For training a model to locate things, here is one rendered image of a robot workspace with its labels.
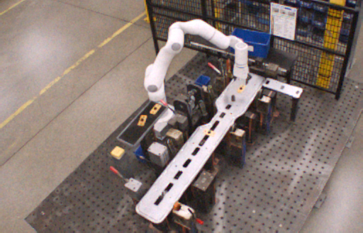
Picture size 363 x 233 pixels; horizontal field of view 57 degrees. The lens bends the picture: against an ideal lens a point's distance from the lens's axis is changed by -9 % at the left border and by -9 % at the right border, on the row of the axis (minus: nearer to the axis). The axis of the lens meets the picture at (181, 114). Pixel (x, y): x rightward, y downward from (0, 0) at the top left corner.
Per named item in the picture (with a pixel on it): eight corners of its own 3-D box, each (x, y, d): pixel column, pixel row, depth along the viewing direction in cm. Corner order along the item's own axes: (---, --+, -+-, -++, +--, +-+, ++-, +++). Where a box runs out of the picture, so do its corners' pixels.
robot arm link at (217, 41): (205, 28, 239) (239, 50, 252) (206, 42, 228) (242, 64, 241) (213, 20, 234) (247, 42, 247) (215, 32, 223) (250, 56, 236)
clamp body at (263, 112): (266, 138, 268) (269, 105, 243) (252, 132, 273) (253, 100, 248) (271, 129, 273) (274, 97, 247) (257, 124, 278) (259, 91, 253)
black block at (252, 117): (254, 148, 263) (255, 121, 241) (241, 143, 267) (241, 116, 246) (258, 141, 267) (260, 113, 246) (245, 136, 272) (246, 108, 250)
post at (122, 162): (135, 197, 245) (119, 160, 213) (126, 192, 248) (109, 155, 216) (141, 190, 249) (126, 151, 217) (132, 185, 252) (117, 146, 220)
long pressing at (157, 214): (163, 227, 196) (162, 226, 195) (131, 209, 206) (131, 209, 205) (266, 78, 270) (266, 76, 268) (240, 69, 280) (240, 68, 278)
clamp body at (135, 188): (147, 222, 231) (135, 194, 205) (134, 214, 236) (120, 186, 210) (155, 211, 236) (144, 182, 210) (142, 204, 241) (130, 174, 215)
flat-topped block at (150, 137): (155, 172, 258) (143, 131, 226) (147, 168, 261) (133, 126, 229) (163, 162, 263) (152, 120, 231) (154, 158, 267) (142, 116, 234)
